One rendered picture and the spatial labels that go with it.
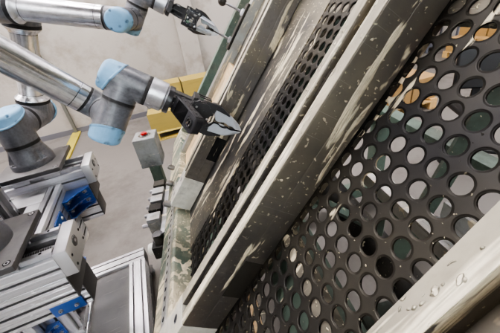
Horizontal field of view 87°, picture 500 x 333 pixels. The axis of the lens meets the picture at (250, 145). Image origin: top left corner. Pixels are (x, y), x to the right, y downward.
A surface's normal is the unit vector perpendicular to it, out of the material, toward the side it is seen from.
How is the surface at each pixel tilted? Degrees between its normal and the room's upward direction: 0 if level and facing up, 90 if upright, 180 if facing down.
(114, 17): 90
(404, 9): 90
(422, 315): 54
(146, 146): 90
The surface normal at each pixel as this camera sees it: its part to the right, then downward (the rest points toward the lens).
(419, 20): 0.21, 0.45
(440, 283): -0.86, -0.34
